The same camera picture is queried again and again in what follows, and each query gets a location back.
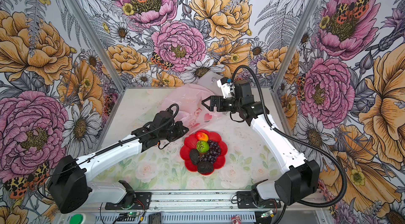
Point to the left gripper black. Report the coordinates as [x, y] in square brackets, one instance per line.
[180, 126]

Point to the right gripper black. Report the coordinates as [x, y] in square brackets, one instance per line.
[220, 100]

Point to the red yellow peach toy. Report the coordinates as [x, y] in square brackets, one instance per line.
[202, 136]

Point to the pink plastic bag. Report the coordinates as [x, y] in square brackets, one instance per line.
[191, 113]

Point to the green lime toy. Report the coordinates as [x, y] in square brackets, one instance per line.
[202, 146]

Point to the dark purple grapes toy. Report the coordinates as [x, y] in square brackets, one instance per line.
[212, 154]

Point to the dark avocado toy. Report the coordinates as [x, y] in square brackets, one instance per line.
[205, 167]
[194, 156]

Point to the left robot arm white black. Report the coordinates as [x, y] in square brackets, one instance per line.
[72, 184]

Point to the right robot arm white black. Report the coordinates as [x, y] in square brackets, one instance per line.
[299, 177]

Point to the silver metal case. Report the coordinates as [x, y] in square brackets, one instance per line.
[212, 80]

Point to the green round button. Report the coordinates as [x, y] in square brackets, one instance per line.
[77, 219]

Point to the aluminium rail frame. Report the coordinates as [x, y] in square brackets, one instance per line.
[200, 207]

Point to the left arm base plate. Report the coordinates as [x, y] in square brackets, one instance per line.
[139, 200]

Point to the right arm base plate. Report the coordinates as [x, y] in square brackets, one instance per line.
[244, 200]

